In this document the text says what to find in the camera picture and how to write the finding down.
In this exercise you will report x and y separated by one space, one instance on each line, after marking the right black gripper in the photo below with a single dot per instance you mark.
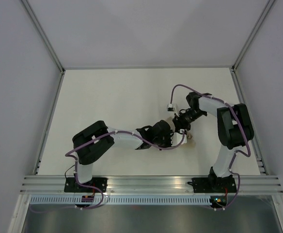
179 124

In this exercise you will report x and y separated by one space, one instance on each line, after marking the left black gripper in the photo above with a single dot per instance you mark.
169 135

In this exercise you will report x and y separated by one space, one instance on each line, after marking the beige cloth napkin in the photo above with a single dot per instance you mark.
173 128

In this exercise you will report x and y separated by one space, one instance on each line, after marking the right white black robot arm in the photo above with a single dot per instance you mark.
234 128

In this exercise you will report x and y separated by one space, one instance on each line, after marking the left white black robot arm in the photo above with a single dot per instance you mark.
91 143

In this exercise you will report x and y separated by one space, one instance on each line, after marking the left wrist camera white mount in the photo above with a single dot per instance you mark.
179 138

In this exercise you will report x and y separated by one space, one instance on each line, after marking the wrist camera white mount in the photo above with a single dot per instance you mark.
172 108
179 138

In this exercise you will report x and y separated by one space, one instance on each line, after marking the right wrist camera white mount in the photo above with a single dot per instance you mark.
172 108

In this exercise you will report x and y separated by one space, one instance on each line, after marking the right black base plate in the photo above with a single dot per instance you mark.
221 185

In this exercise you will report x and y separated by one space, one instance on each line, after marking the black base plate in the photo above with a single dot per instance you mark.
221 185
71 185

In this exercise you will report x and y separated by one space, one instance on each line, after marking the aluminium mounting rail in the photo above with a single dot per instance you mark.
152 185

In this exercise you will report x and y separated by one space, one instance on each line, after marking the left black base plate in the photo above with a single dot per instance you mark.
71 185

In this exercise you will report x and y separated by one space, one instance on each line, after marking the white slotted cable duct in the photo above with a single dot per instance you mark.
122 199

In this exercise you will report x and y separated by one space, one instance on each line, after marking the right aluminium frame post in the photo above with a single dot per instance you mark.
258 24

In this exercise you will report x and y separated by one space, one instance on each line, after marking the aluminium frame post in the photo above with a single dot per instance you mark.
41 32
258 24

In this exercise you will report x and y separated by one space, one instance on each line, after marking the left aluminium frame post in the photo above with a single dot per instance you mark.
41 32

